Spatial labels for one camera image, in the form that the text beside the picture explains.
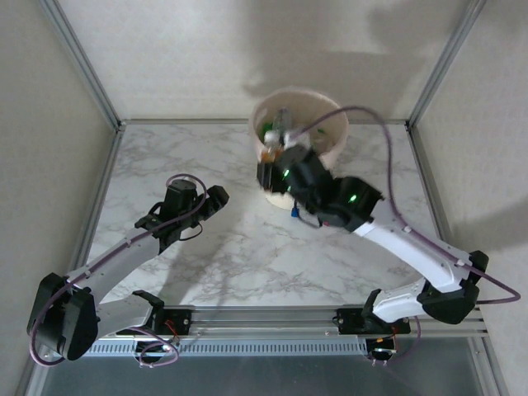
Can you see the bottle with orange label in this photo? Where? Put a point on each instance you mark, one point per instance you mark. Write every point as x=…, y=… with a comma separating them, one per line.
x=268, y=156

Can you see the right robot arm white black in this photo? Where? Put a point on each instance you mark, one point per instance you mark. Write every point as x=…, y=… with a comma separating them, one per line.
x=412, y=251

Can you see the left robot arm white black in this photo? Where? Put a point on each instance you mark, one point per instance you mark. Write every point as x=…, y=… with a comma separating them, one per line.
x=119, y=255

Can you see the beige round plastic bin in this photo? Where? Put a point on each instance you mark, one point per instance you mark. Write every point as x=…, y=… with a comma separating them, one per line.
x=334, y=123

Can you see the aluminium table edge rail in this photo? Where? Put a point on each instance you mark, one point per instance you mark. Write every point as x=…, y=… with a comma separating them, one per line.
x=433, y=185
x=101, y=185
x=185, y=121

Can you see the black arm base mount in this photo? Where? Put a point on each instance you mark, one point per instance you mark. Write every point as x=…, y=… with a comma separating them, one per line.
x=348, y=319
x=181, y=319

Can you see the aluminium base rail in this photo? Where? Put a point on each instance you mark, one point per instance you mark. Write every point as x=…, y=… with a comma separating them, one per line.
x=268, y=317

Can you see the aluminium frame post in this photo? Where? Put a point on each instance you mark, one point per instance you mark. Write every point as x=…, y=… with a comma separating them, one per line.
x=445, y=62
x=82, y=66

